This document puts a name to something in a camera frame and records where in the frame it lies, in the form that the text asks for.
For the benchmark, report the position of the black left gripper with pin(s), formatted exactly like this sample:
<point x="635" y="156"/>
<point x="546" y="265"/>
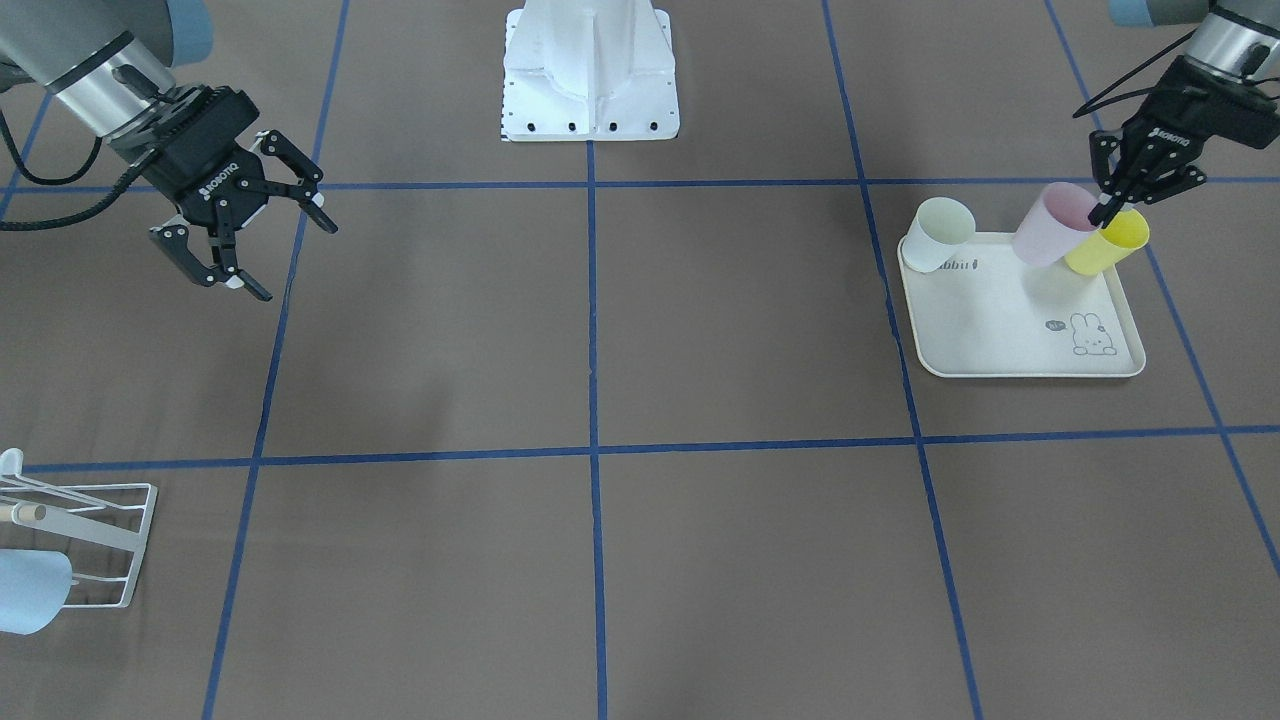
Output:
<point x="1165" y="134"/>

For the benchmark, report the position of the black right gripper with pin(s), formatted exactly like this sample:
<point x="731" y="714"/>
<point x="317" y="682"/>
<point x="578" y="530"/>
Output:
<point x="203" y="173"/>

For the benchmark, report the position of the pink plastic cup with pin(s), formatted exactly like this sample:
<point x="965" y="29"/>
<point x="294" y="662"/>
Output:
<point x="1055" y="224"/>

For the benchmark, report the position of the pale green plastic cup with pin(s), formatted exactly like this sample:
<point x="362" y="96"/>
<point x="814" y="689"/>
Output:
<point x="940" y="226"/>

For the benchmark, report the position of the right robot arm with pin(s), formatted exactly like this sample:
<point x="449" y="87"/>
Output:
<point x="110" y="64"/>

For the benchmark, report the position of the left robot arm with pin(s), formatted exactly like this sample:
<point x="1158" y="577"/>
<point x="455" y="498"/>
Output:
<point x="1234" y="40"/>

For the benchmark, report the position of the yellow plastic cup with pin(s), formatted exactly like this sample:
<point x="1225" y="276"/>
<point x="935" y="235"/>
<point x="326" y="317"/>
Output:
<point x="1127" y="233"/>

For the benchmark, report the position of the cream tray with bunny drawing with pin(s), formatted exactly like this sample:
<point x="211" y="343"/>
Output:
<point x="986" y="314"/>

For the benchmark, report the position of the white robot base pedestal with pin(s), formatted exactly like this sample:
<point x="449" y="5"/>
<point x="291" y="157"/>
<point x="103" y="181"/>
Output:
<point x="589" y="71"/>

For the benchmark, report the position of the white wire cup rack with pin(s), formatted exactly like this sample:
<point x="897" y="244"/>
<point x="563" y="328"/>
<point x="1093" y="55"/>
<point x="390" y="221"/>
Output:
<point x="107" y="524"/>

